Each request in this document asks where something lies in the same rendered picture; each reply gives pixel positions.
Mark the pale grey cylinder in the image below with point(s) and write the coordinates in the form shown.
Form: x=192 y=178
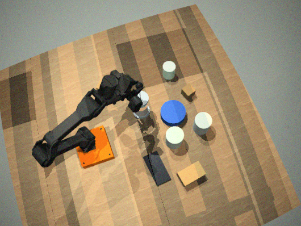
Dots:
x=174 y=137
x=202 y=123

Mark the glass coffee press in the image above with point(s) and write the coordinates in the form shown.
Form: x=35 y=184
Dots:
x=144 y=110

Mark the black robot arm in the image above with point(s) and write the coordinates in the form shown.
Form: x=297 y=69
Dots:
x=87 y=109

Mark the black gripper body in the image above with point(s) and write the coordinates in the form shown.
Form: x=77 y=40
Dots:
x=135 y=102

